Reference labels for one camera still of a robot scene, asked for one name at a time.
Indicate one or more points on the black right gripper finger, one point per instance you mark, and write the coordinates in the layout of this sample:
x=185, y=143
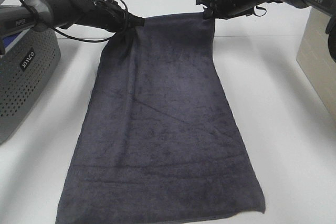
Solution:
x=208, y=13

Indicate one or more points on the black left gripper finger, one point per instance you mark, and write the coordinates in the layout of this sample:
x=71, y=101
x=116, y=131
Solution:
x=134, y=21

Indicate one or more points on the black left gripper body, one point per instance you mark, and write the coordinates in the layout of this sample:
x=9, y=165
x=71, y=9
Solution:
x=109, y=16

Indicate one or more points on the dark grey towel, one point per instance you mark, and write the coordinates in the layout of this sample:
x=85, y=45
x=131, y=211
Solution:
x=159, y=143

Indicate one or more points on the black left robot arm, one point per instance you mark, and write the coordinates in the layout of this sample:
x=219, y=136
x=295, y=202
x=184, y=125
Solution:
x=40, y=15

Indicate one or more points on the grey perforated plastic basket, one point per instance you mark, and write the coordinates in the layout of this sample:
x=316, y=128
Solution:
x=25, y=70

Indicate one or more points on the beige fabric storage box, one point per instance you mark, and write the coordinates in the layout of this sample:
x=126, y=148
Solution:
x=315, y=61

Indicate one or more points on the blue cloth in basket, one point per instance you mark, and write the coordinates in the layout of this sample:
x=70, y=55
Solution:
x=12, y=40

